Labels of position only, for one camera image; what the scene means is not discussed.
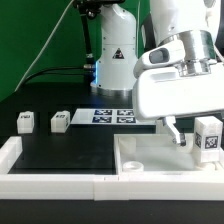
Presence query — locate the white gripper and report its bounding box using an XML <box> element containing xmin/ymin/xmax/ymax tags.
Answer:
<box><xmin>132</xmin><ymin>63</ymin><xmax>224</xmax><ymax>146</ymax></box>

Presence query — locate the white square tabletop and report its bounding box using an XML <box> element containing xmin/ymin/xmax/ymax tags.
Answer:
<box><xmin>114</xmin><ymin>133</ymin><xmax>224</xmax><ymax>175</ymax></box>

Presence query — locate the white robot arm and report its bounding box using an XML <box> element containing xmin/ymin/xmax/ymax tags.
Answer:
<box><xmin>74</xmin><ymin>0</ymin><xmax>224</xmax><ymax>146</ymax></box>

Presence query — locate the white marker sheet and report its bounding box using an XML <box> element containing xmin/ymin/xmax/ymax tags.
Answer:
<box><xmin>71</xmin><ymin>108</ymin><xmax>155</xmax><ymax>125</ymax></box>

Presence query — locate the white U-shaped obstacle fence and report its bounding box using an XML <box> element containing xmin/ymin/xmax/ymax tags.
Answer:
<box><xmin>0</xmin><ymin>137</ymin><xmax>224</xmax><ymax>200</ymax></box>

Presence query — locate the black cable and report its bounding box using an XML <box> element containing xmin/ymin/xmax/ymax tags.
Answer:
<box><xmin>23</xmin><ymin>67</ymin><xmax>96</xmax><ymax>86</ymax></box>

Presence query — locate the white cable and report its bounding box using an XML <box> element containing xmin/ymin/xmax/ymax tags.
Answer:
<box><xmin>14</xmin><ymin>0</ymin><xmax>76</xmax><ymax>93</ymax></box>

